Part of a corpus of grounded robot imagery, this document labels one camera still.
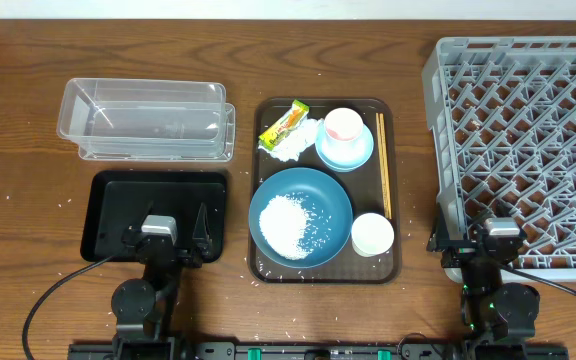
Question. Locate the black plastic tray bin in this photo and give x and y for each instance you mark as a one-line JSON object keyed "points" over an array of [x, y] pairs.
{"points": [[118, 197]]}

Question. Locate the light blue bowl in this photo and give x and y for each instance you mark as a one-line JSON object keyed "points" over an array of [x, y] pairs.
{"points": [[344, 156]]}

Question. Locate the dark brown serving tray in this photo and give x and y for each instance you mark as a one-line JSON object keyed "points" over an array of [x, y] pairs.
{"points": [[365, 190]]}

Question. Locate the crumpled white tissue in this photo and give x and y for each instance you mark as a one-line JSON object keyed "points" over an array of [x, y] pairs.
{"points": [[302, 137]]}

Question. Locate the pink cup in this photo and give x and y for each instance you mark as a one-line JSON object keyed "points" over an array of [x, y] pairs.
{"points": [[342, 128]]}

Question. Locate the clear plastic bin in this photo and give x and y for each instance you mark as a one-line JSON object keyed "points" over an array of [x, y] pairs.
{"points": [[95, 91]]}

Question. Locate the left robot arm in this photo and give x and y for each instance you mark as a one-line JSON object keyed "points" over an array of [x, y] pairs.
{"points": [[144, 306]]}

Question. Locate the pile of white rice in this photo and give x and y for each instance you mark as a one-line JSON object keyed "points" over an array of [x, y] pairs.
{"points": [[283, 224]]}

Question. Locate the yellow green snack wrapper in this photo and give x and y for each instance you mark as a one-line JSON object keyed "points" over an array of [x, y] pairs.
{"points": [[281, 128]]}

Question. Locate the dark blue plate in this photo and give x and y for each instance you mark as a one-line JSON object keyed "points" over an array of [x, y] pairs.
{"points": [[331, 214]]}

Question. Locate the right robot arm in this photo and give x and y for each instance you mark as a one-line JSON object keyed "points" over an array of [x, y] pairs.
{"points": [[501, 315]]}

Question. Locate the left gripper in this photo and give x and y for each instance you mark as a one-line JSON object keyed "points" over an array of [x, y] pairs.
{"points": [[166, 251]]}

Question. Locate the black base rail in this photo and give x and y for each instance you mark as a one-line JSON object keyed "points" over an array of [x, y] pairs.
{"points": [[230, 351]]}

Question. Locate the grey dishwasher rack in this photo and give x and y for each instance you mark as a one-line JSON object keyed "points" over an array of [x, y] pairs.
{"points": [[502, 113]]}

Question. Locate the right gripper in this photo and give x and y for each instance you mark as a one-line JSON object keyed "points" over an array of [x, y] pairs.
{"points": [[461, 247]]}

